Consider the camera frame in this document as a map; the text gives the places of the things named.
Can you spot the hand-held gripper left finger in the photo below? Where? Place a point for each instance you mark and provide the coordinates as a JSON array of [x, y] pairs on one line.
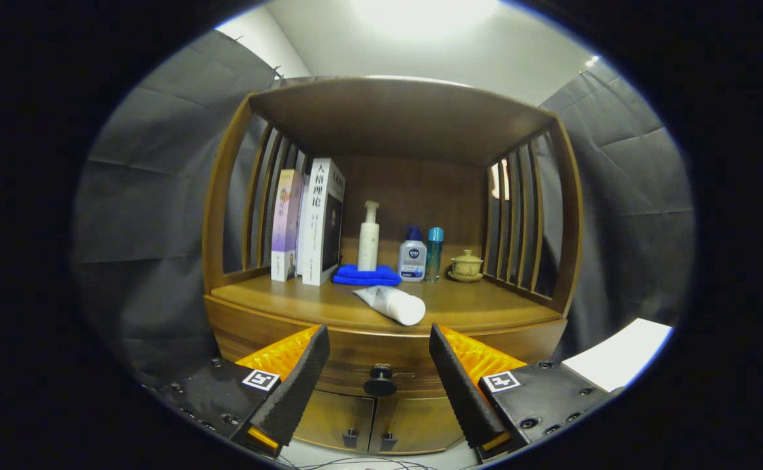
[[303, 385]]

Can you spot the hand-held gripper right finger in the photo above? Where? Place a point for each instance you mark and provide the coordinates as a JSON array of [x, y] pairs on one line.
[[459, 385]]

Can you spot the black round drawer knob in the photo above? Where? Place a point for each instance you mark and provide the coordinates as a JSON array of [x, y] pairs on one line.
[[380, 385]]

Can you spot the brown wooden drawer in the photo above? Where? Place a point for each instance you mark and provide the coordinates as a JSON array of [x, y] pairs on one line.
[[381, 349]]

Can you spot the white cleanser tube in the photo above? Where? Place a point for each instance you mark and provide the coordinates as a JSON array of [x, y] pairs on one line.
[[397, 305]]

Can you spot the wooden cabinet door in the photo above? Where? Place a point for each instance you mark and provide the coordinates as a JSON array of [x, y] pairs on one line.
[[335, 418], [420, 424]]

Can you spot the brown wooden countertop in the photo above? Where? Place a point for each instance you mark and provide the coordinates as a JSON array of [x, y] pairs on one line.
[[485, 303]]

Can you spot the brown wooden cabinet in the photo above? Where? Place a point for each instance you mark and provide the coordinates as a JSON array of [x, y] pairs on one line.
[[394, 111]]

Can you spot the tan lidded teacup with saucer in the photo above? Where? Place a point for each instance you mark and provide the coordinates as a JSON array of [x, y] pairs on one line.
[[466, 266]]

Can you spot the blue folded cloth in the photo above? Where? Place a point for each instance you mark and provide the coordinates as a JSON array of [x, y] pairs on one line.
[[361, 277]]

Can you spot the teal bottle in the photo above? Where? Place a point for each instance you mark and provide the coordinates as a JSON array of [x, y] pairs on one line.
[[434, 258]]

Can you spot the white bottle with blue pump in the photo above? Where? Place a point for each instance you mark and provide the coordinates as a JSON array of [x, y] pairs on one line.
[[412, 261]]

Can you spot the thin white book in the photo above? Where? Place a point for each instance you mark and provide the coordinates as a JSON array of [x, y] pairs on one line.
[[301, 248]]

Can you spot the thick white and black book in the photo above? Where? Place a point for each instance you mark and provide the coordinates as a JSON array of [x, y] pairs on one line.
[[316, 228]]

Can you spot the purple book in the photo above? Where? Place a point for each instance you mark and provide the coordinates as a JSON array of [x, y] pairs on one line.
[[285, 228]]

